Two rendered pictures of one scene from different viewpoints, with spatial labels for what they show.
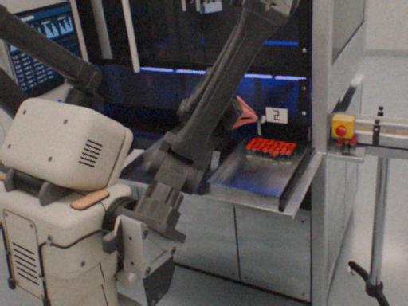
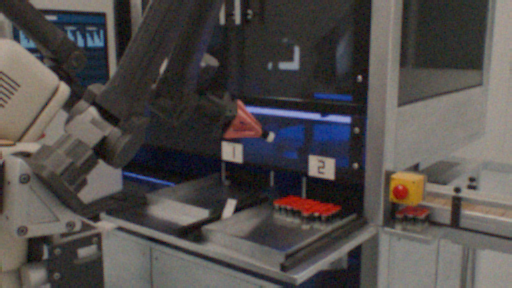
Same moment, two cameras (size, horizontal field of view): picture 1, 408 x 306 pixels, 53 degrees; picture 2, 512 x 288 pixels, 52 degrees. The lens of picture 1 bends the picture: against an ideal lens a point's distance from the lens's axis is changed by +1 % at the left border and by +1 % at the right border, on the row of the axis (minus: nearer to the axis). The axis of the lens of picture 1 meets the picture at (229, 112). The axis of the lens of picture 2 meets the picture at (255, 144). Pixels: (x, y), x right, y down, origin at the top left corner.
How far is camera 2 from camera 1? 39 cm
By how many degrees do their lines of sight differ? 16
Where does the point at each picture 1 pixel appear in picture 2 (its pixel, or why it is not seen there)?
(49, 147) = not seen: outside the picture
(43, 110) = not seen: outside the picture
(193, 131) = (119, 75)
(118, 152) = (43, 105)
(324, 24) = (385, 43)
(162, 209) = (58, 159)
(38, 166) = not seen: outside the picture
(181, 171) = (102, 129)
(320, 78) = (378, 117)
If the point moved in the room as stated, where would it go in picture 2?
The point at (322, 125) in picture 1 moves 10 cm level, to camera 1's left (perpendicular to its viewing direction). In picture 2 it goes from (377, 184) to (340, 182)
